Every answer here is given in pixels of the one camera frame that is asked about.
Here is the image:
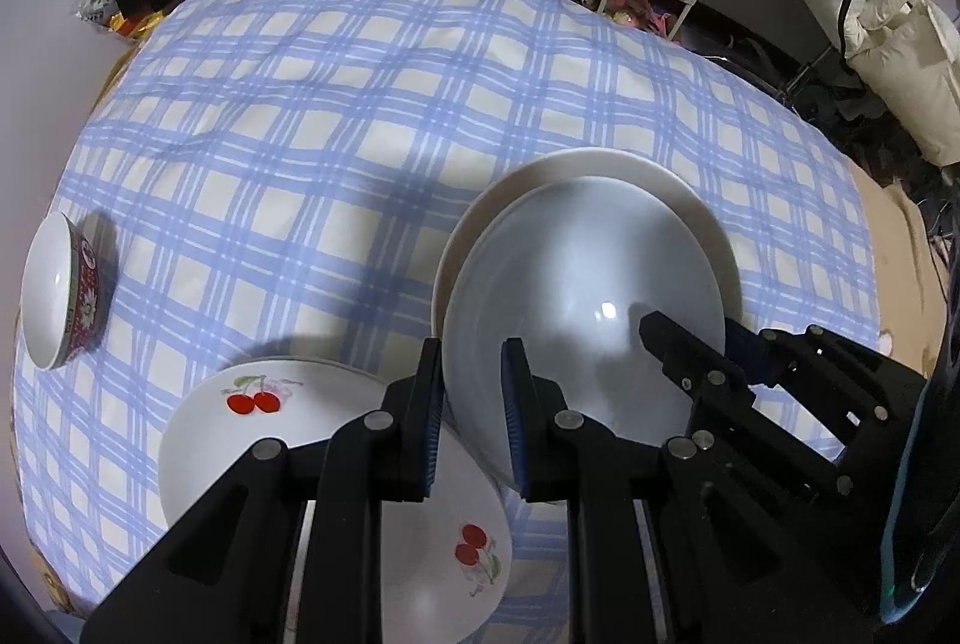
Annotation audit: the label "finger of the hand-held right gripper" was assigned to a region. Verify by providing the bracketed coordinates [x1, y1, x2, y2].
[724, 321, 929, 459]
[637, 310, 857, 511]

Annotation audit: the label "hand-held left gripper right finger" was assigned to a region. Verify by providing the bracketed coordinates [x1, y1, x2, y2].
[501, 336, 875, 644]

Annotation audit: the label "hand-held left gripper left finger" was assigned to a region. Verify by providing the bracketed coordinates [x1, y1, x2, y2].
[79, 336, 451, 644]

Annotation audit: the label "white bowl with cartoon print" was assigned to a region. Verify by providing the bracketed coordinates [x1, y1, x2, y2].
[441, 175, 728, 496]

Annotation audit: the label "white cherry plate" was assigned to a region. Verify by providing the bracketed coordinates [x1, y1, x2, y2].
[157, 355, 515, 644]

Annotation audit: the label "cream plate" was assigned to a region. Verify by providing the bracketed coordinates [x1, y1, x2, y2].
[431, 148, 741, 334]

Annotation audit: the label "blue checked tablecloth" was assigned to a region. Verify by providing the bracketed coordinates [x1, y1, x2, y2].
[11, 0, 883, 622]

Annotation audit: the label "pink toy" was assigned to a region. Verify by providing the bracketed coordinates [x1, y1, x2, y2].
[598, 0, 677, 37]

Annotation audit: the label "cream pillows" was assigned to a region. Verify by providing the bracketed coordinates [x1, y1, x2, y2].
[765, 0, 960, 167]

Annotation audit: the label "red patterned bowl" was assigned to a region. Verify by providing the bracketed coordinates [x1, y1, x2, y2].
[21, 213, 115, 372]

